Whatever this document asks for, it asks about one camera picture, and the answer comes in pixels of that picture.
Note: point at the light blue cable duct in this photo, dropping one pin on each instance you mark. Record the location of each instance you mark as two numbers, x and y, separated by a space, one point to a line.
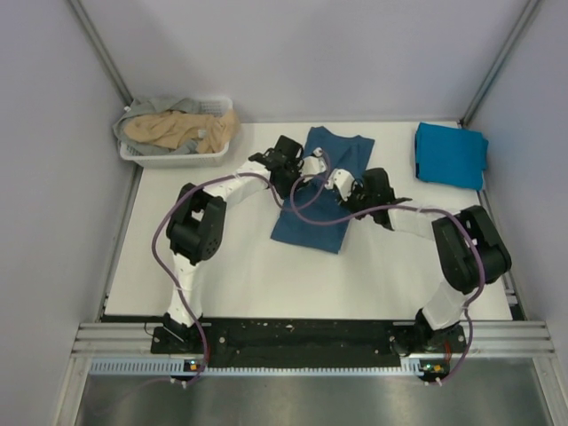
186 368

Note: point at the beige t shirt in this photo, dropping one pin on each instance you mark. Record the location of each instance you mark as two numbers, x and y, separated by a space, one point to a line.
174 129

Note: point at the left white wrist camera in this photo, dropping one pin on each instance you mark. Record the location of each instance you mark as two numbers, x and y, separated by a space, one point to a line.
316 163

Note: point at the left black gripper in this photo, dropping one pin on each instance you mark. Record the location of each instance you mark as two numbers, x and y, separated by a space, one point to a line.
296 166

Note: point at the folded bright blue t shirt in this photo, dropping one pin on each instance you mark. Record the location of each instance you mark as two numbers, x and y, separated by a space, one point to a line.
450 156

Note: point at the dark blue t shirt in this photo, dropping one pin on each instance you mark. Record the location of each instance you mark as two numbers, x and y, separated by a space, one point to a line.
351 154

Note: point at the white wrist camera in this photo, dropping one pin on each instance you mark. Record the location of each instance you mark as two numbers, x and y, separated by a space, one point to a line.
316 163
341 181

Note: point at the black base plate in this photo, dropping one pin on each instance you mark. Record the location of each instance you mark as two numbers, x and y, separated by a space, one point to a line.
302 343

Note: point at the aluminium frame post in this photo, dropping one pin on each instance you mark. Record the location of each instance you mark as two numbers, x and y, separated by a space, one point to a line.
528 14
100 50

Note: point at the grey t shirt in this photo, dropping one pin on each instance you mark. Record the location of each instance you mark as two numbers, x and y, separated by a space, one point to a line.
154 150

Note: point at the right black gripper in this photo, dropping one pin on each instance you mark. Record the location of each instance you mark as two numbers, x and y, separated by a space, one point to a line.
348 204

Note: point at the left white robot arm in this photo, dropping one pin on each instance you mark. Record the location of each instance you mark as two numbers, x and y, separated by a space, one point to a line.
195 225

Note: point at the left aluminium frame post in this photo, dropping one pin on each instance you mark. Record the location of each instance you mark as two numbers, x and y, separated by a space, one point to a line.
100 50

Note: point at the right aluminium frame post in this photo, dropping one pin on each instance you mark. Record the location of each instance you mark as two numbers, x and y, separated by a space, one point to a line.
528 14

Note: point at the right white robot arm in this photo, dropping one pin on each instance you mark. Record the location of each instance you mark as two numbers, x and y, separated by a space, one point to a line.
471 252

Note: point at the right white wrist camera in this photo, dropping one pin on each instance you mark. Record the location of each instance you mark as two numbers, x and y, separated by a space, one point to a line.
341 181

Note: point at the white plastic basket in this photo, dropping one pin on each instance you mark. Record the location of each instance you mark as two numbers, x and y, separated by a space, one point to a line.
216 105

